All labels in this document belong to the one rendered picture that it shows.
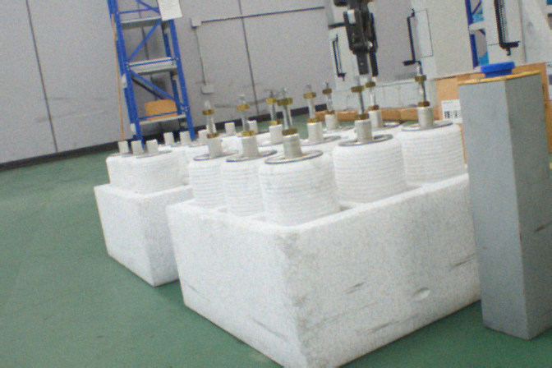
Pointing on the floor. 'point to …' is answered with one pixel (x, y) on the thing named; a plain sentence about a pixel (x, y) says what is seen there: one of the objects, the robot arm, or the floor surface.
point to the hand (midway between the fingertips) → (368, 69)
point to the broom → (117, 79)
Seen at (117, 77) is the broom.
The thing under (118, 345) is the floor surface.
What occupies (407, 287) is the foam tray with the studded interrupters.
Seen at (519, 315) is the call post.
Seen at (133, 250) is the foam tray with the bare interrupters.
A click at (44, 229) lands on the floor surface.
